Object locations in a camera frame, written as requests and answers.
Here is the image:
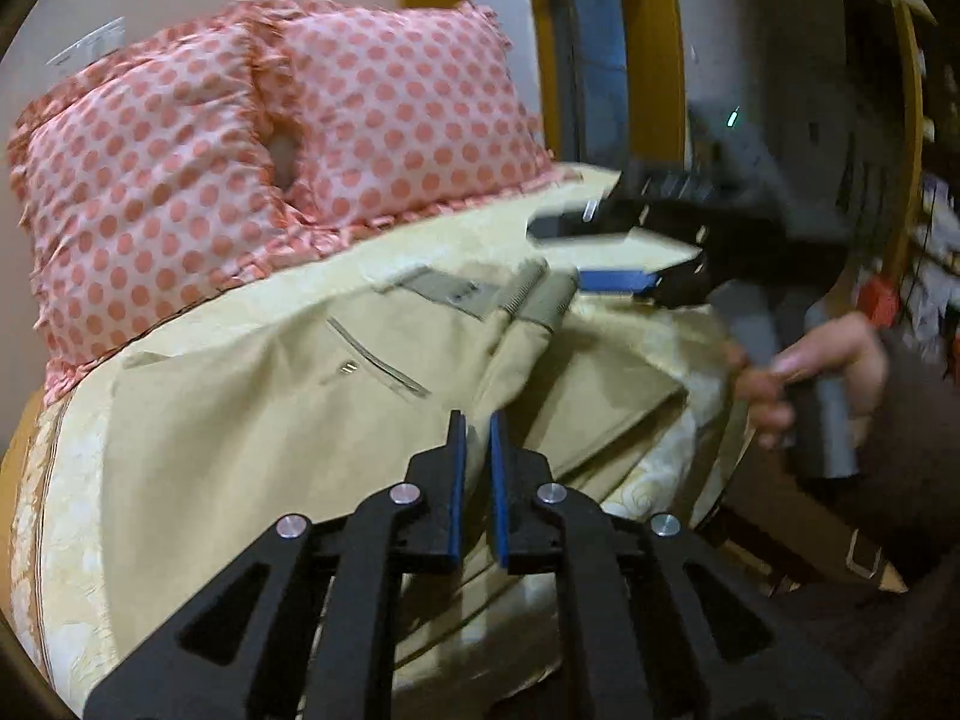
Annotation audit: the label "pink polka dot pillow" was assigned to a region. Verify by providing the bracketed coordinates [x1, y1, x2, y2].
[256, 0, 573, 229]
[7, 0, 347, 403]

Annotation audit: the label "person's right hand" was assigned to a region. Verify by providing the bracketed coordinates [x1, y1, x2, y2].
[726, 312, 890, 450]

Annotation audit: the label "cream patterned bedspread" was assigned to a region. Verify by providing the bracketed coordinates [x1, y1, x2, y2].
[5, 164, 740, 710]

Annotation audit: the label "beige khaki pants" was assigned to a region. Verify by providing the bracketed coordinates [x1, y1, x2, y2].
[101, 260, 731, 718]

